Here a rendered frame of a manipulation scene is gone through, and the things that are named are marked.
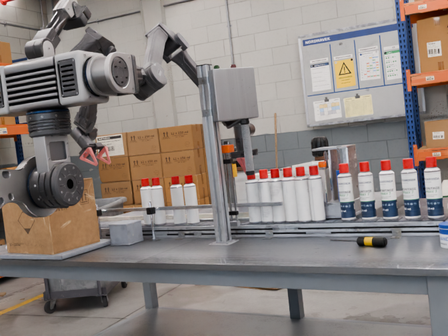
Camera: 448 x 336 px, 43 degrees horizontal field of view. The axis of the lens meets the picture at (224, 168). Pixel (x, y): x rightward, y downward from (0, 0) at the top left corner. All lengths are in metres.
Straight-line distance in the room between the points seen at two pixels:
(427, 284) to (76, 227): 1.37
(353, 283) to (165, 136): 4.22
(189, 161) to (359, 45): 2.27
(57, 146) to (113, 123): 5.97
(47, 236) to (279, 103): 4.82
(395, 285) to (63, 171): 1.04
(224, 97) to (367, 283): 0.86
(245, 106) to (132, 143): 3.82
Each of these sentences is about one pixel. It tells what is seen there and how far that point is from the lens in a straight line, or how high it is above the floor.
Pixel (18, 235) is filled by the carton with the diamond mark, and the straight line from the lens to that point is 2.47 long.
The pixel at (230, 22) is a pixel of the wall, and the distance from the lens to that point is 7.10.
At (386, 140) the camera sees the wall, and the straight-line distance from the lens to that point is 6.52.
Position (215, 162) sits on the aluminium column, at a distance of 2.12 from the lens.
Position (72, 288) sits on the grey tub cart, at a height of 0.19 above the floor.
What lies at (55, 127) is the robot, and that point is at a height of 1.31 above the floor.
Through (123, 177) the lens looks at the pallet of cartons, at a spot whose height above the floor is 0.94.
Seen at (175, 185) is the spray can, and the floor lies 1.05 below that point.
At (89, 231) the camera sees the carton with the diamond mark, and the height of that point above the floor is 0.90.
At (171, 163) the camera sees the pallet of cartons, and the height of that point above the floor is 1.03.
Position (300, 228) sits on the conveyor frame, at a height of 0.86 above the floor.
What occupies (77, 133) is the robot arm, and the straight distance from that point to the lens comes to 2.58.
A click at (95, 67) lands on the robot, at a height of 1.47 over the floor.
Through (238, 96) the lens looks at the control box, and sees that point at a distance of 2.13.
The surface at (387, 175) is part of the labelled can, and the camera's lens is 2.02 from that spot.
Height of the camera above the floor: 1.22
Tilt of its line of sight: 3 degrees down
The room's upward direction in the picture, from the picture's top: 6 degrees counter-clockwise
